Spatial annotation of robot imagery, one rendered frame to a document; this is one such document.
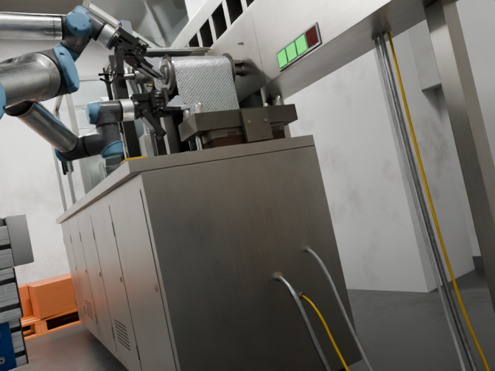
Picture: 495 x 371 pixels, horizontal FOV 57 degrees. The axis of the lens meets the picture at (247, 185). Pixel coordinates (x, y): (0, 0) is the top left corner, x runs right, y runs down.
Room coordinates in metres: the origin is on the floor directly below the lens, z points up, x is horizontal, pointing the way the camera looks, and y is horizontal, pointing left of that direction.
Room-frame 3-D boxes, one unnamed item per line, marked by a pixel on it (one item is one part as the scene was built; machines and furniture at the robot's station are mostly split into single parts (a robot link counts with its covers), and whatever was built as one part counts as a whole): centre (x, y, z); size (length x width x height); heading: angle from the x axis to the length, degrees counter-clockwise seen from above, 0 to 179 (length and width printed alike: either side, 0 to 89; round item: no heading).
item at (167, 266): (2.55, 0.61, 0.43); 2.52 x 0.64 x 0.86; 28
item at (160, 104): (1.59, 0.28, 1.12); 0.12 x 0.08 x 0.09; 118
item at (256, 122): (1.54, -0.07, 0.97); 0.10 x 0.03 x 0.11; 118
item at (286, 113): (1.61, -0.02, 1.00); 0.40 x 0.16 x 0.06; 118
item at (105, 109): (1.51, 0.42, 1.11); 0.11 x 0.08 x 0.09; 118
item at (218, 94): (1.70, 0.07, 1.11); 0.23 x 0.01 x 0.18; 118
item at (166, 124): (1.71, 0.26, 1.05); 0.06 x 0.05 x 0.31; 118
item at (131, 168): (2.54, 0.62, 0.88); 2.52 x 0.66 x 0.04; 28
